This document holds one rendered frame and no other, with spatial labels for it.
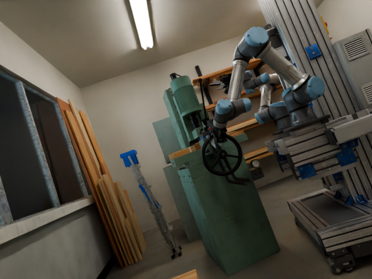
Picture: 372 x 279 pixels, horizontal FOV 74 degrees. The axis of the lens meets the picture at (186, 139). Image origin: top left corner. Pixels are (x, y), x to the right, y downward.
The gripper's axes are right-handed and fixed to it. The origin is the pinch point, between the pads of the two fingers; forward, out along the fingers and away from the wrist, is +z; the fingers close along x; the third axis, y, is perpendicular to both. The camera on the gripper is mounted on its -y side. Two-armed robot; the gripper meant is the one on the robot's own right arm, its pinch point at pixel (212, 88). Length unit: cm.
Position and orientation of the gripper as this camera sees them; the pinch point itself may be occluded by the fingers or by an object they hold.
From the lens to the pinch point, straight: 206.3
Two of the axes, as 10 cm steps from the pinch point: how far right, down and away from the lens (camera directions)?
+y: -1.8, -8.5, -5.0
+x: 3.4, 4.2, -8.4
